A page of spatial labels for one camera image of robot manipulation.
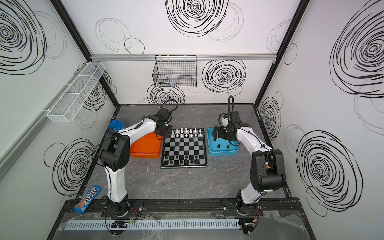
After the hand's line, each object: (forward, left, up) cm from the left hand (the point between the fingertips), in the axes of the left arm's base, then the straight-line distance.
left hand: (170, 131), depth 98 cm
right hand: (-4, -31, +5) cm, 32 cm away
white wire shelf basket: (-8, +46, +28) cm, 55 cm away
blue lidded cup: (0, +34, +5) cm, 34 cm away
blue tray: (-8, -34, -5) cm, 35 cm away
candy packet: (-44, +38, -4) cm, 58 cm away
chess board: (-10, -10, -3) cm, 15 cm away
